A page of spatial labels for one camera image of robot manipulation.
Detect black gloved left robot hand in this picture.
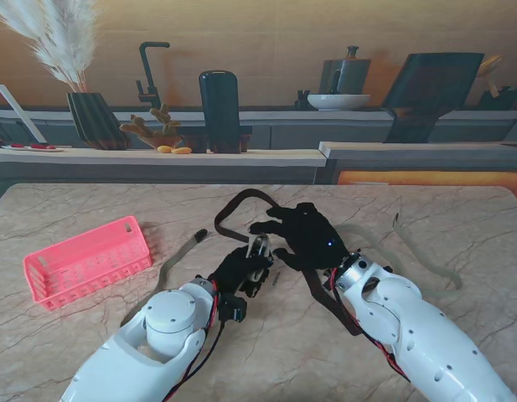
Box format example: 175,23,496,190
207,245,271,299

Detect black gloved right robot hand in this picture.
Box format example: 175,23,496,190
246,202,351,273

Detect beige braided belt black leather ends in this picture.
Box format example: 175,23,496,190
119,228,272,327

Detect dark brown webbing belt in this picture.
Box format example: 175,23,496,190
215,188,364,338

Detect pale beige webbing belt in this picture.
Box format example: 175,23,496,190
336,212,463,299

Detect pink plastic storage basket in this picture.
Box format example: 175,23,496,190
23,214,153,312

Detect grey counter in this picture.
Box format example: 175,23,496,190
318,141,517,186

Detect small black holder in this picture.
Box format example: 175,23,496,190
294,89,313,111

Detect white speckled bowl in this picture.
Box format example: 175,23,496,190
307,93,372,111

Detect cactus plant in bowl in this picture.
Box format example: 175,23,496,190
118,103,183,150

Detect tall dark canister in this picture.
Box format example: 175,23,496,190
198,70,242,154

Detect grey pot with lid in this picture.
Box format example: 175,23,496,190
318,45,372,95

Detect dark ribbed vase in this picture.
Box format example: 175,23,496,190
66,91,132,151

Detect black kitchen faucet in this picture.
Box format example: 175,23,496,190
135,41,171,111

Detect dark utensil holder with utensils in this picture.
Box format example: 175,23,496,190
478,54,517,111

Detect plate with red slices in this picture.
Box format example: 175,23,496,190
1,142,65,152

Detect white leaning board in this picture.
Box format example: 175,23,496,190
0,83,47,146

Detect white pampas grass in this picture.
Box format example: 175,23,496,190
0,0,99,94

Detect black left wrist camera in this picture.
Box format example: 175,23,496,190
218,292,248,324

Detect red black left arm cables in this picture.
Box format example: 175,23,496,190
161,280,225,402

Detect red black arm cables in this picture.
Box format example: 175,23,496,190
327,267,412,382
161,280,225,402

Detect red black right arm cables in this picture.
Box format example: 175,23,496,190
327,267,412,382

